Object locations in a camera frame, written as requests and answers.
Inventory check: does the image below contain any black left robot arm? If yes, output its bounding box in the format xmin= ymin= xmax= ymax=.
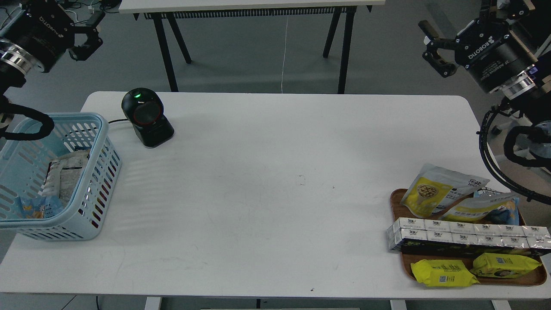
xmin=0 ymin=0 xmax=105 ymax=141

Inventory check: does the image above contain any white robot stand base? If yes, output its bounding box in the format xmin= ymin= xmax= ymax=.
xmin=490 ymin=120 xmax=550 ymax=174

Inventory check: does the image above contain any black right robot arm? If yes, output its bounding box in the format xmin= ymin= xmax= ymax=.
xmin=418 ymin=0 xmax=550 ymax=205

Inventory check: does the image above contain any yellow snack pack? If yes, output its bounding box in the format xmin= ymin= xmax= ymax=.
xmin=470 ymin=253 xmax=542 ymax=279
xmin=411 ymin=259 xmax=480 ymax=287

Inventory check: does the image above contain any yellow silver snack pouch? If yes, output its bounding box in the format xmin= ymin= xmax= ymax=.
xmin=439 ymin=193 xmax=515 ymax=223

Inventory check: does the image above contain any white hanging cable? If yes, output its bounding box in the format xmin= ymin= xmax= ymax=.
xmin=281 ymin=15 xmax=289 ymax=93

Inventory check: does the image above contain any yellow snack pack left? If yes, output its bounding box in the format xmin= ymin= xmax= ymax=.
xmin=411 ymin=259 xmax=480 ymax=287

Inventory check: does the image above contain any white snack bag in basket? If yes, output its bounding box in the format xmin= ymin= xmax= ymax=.
xmin=41 ymin=149 xmax=91 ymax=207

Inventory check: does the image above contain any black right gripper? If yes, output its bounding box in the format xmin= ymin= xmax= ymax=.
xmin=418 ymin=19 xmax=537 ymax=93

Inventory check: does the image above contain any silver multipack snack box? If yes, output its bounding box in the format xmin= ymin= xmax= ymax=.
xmin=386 ymin=217 xmax=551 ymax=257

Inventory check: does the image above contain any brown wooden tray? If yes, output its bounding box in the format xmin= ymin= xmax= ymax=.
xmin=390 ymin=189 xmax=548 ymax=286

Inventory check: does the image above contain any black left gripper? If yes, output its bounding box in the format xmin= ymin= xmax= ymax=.
xmin=1 ymin=3 xmax=106 ymax=73

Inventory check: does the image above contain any light blue plastic basket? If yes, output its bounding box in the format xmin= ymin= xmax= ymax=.
xmin=1 ymin=112 xmax=122 ymax=241

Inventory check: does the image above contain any blue snack bag in basket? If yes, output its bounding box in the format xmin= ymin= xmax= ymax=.
xmin=16 ymin=196 xmax=64 ymax=219

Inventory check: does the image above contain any yellow white bean snack pouch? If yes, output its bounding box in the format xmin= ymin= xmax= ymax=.
xmin=401 ymin=163 xmax=490 ymax=218

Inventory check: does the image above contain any black barcode scanner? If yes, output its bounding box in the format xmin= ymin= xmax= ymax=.
xmin=121 ymin=87 xmax=175 ymax=149

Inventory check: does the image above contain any yellow snack pack right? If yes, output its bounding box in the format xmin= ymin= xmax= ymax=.
xmin=470 ymin=253 xmax=542 ymax=279

